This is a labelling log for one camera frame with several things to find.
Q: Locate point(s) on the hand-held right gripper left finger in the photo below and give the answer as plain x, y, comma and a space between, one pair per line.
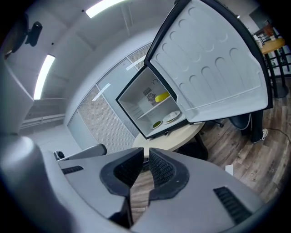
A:
91, 182

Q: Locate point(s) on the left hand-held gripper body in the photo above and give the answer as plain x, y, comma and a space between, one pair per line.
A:
59, 155

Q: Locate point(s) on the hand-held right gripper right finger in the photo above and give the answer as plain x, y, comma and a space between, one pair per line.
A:
195, 204

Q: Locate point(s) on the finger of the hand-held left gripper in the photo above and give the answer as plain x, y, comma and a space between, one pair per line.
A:
86, 151

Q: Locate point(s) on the white plate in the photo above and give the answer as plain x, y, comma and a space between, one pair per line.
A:
167, 122
171, 114
152, 127

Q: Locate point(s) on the black mini fridge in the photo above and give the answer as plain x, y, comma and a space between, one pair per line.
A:
211, 68

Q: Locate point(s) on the white paper sheet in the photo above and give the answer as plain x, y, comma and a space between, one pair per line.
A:
229, 170

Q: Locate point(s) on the round beige table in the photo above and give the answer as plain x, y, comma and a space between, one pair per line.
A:
163, 141

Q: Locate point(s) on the green peas heap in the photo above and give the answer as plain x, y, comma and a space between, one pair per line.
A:
157, 124

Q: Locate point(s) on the ceiling light panel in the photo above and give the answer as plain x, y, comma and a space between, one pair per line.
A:
44, 77
102, 8

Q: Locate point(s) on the black office chair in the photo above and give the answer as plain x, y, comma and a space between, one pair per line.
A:
214, 124

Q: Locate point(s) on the yellow corn cob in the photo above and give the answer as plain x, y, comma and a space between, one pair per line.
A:
162, 97

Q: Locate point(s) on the black round chair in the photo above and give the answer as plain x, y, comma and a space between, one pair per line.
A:
238, 121

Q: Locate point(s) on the round wooden high table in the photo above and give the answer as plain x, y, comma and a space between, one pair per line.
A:
272, 46

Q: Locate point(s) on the black head camera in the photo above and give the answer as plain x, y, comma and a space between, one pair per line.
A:
34, 34

